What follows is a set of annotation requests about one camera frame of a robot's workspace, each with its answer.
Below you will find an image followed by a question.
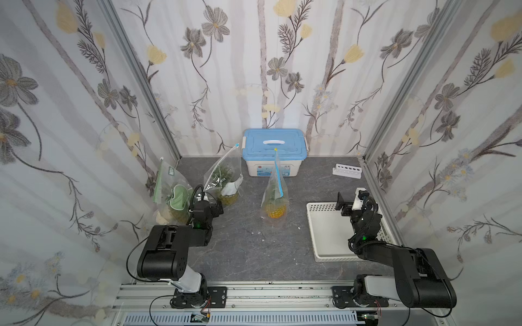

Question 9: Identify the blue-zip clear plastic bag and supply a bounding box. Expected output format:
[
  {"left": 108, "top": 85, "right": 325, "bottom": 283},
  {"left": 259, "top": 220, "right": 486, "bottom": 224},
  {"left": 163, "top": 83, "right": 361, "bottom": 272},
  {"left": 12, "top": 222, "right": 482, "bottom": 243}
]
[{"left": 260, "top": 148, "right": 290, "bottom": 228}]

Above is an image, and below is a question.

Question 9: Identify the yellow toy pineapple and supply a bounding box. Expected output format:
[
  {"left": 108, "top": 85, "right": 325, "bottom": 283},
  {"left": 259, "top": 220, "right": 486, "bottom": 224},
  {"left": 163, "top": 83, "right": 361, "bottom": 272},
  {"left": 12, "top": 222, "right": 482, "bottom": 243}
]
[{"left": 263, "top": 197, "right": 288, "bottom": 219}]

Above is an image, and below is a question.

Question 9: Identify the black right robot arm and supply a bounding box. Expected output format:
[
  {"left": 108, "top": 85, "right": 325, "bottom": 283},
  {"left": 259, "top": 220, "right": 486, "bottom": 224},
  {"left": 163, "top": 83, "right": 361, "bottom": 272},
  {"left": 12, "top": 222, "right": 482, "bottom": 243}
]
[{"left": 335, "top": 190, "right": 457, "bottom": 310}]

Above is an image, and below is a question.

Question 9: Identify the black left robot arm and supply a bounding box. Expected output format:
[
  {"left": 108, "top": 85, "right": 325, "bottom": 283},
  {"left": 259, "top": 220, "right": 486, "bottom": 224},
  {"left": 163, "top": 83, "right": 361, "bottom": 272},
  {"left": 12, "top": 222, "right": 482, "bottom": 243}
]
[{"left": 135, "top": 200, "right": 224, "bottom": 309}]

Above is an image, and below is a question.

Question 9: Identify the green-zip bag with pineapple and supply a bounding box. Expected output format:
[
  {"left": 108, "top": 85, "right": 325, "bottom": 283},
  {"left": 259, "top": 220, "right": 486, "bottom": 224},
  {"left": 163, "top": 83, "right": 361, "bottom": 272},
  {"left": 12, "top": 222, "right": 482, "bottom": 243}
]
[{"left": 153, "top": 158, "right": 193, "bottom": 225}]

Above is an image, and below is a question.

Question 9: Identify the white-zip bag with pineapple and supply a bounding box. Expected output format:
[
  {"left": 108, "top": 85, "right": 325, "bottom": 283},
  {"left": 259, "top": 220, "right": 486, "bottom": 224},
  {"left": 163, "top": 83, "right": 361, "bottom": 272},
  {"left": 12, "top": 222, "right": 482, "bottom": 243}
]
[{"left": 203, "top": 143, "right": 244, "bottom": 206}]

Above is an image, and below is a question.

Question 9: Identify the white perforated plastic tray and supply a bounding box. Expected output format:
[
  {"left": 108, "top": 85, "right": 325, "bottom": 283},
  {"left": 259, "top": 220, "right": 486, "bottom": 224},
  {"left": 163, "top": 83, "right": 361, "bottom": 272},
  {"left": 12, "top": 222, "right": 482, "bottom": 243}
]
[{"left": 306, "top": 202, "right": 397, "bottom": 263}]

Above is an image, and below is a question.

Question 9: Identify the white test tube rack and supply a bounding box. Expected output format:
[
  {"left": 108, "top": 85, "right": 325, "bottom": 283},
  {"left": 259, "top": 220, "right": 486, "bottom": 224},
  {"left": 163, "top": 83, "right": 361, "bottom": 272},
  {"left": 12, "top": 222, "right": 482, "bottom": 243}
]
[{"left": 333, "top": 164, "right": 362, "bottom": 179}]

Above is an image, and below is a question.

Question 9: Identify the blue-lidded white storage box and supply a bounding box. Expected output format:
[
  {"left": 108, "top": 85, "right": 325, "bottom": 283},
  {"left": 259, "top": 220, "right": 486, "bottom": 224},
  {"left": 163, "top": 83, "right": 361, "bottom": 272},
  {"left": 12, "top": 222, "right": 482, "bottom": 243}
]
[{"left": 241, "top": 128, "right": 308, "bottom": 177}]

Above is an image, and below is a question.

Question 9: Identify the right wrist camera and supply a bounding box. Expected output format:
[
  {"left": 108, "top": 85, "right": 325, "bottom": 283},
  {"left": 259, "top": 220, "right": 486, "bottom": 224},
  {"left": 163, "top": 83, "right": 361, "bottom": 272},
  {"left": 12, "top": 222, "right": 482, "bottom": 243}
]
[{"left": 352, "top": 187, "right": 370, "bottom": 211}]

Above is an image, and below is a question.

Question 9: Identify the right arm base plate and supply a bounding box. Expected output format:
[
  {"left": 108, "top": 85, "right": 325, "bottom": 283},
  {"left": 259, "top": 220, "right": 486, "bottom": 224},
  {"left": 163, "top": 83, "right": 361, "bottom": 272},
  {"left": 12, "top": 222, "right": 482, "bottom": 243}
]
[{"left": 331, "top": 286, "right": 390, "bottom": 309}]

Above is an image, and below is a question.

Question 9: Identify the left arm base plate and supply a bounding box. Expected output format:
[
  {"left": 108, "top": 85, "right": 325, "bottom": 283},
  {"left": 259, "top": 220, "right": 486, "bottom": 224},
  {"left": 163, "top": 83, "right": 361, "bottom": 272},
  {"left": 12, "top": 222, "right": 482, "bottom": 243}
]
[{"left": 170, "top": 287, "right": 228, "bottom": 309}]

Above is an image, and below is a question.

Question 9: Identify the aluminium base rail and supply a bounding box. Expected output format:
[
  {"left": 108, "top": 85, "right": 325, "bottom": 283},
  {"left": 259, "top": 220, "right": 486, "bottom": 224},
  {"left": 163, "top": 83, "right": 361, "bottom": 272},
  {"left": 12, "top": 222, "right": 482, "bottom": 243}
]
[{"left": 108, "top": 281, "right": 455, "bottom": 325}]

